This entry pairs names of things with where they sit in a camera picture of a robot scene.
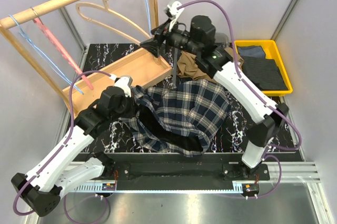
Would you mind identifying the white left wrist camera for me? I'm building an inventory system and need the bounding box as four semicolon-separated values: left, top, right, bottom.
109;74;133;97

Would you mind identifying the blue wire hanger left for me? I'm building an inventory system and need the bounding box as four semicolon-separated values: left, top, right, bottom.
9;15;82;85

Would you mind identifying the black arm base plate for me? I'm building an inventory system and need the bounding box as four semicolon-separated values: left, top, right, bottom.
76;151;303;192

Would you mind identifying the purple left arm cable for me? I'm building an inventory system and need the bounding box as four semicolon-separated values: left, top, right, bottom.
13;70;116;223

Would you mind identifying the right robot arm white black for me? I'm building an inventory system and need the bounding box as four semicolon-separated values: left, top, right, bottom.
140;15;289;180

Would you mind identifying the grey plastic bin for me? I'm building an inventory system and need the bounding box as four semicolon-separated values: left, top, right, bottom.
172;32;229;89

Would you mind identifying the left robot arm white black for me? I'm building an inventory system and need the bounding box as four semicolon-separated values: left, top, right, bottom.
11;85;134;217

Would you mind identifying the navy plaid skirt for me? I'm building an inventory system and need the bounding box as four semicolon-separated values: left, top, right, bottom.
121;79;231;157

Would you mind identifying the light wooden hanger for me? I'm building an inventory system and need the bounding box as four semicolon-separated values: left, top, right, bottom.
75;0;150;45

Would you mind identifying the blue grey folded cloth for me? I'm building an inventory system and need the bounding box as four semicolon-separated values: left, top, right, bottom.
237;46;266;58

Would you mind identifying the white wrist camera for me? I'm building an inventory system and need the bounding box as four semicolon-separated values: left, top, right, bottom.
109;74;133;97
165;1;184;32

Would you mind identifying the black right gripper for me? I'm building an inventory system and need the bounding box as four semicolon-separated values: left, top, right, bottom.
139;17;201;59

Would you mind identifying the aluminium mounting rail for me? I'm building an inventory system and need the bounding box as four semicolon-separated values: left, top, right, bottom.
55;162;320;197

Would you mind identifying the wooden clothes rack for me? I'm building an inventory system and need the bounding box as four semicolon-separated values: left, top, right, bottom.
1;0;172;114

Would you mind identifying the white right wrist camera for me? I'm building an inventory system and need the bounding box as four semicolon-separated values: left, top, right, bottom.
165;1;184;32

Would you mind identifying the blue wire hanger right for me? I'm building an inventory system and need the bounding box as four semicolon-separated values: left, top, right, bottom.
145;0;152;34

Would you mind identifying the pink plastic hanger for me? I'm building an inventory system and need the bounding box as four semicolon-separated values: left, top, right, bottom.
26;7;82;84

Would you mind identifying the dark grey folded cloth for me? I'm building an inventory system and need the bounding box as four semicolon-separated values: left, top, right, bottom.
242;57;288;91

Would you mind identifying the yellow plastic tray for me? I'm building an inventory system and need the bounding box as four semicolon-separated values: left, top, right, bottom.
234;40;293;97

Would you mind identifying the blue wire hanger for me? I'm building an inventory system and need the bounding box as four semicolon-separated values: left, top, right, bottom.
145;0;152;34
9;15;82;85

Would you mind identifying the tan brown garment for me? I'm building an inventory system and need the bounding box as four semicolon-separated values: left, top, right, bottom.
177;47;234;83

